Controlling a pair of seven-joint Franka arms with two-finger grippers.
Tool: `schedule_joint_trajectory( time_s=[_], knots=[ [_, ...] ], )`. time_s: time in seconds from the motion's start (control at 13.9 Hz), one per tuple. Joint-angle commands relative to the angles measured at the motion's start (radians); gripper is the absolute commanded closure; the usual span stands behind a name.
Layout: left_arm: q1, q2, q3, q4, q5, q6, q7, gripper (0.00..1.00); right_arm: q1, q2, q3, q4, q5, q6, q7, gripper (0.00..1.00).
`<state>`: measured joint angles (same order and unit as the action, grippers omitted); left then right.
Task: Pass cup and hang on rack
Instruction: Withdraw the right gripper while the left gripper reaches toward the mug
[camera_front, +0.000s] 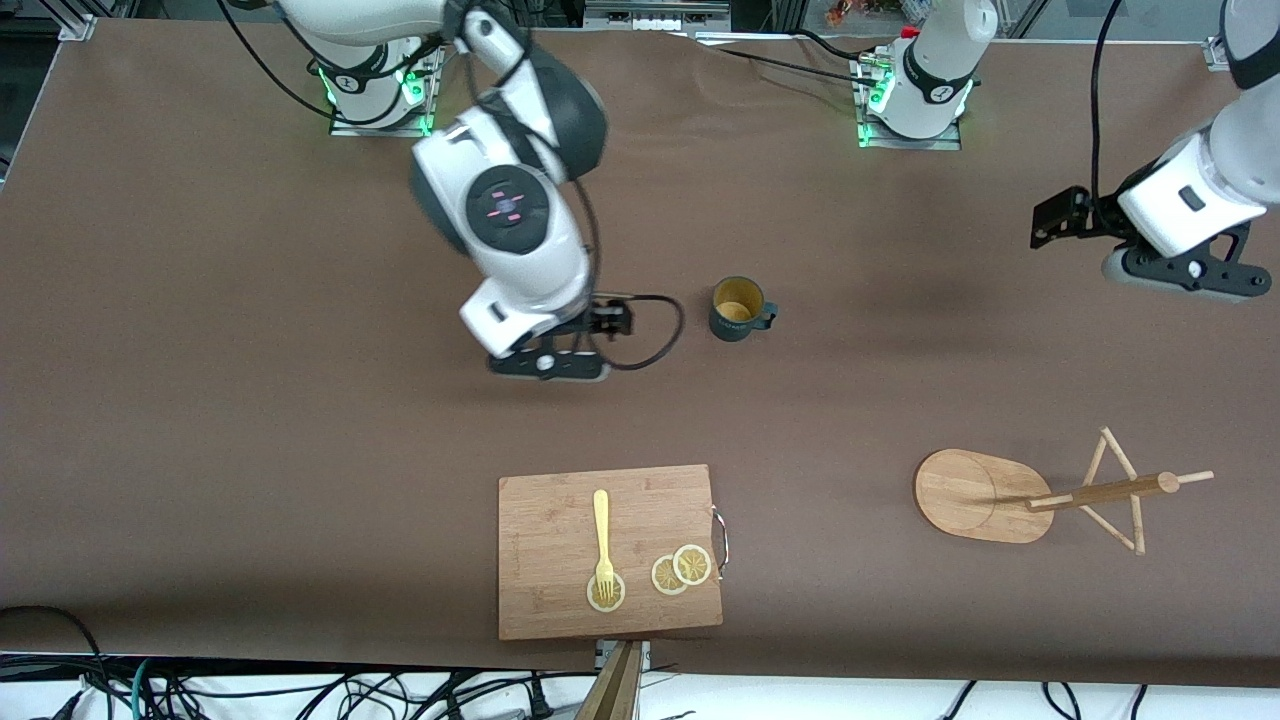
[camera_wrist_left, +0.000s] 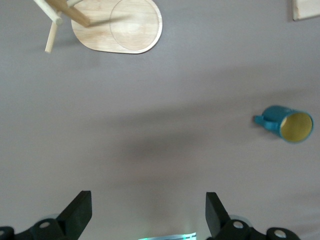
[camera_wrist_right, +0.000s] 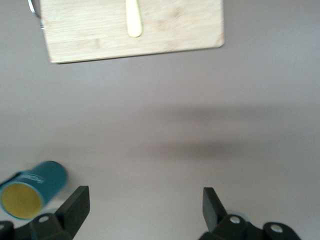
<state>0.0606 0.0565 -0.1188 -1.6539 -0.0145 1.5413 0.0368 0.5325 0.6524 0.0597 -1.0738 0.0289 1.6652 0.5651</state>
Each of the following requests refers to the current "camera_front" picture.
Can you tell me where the wooden mug rack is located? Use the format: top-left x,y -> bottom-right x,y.
914,427 -> 1216,557

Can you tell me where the silver power strip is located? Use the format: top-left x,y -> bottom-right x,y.
585,0 -> 731,33

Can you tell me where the bamboo cutting board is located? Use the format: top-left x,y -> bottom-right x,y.
498,464 -> 725,642

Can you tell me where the black looped cable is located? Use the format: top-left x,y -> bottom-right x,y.
0,605 -> 107,720

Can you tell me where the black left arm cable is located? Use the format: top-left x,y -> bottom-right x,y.
1088,0 -> 1127,227

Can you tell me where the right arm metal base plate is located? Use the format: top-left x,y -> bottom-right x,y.
328,45 -> 436,138

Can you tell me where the teal cup yellow inside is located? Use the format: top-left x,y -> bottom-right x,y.
709,276 -> 779,344

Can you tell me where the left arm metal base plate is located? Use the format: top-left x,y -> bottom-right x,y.
855,55 -> 963,151

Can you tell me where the wooden strut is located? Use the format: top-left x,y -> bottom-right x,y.
575,640 -> 644,720

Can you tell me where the yellow plastic fork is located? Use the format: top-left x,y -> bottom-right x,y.
592,489 -> 617,604

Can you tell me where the tangled black cable bundle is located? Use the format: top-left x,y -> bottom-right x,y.
150,668 -> 561,720

